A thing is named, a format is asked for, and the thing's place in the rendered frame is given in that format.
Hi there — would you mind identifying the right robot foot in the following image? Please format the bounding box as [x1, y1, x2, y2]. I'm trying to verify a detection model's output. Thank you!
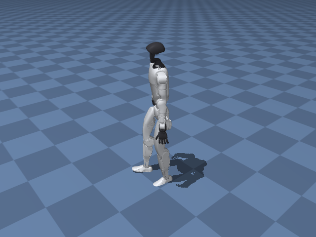
[132, 165, 153, 172]

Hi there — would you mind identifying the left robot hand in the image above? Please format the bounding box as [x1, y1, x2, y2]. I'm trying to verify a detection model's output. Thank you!
[156, 124, 169, 144]

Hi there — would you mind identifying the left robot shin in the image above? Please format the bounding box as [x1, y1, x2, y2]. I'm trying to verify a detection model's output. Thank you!
[157, 151, 170, 180]

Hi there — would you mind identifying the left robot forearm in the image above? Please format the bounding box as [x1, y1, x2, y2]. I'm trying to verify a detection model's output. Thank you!
[158, 101, 167, 129]

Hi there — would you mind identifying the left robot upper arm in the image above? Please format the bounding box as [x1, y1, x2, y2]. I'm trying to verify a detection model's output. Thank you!
[156, 72, 168, 105]

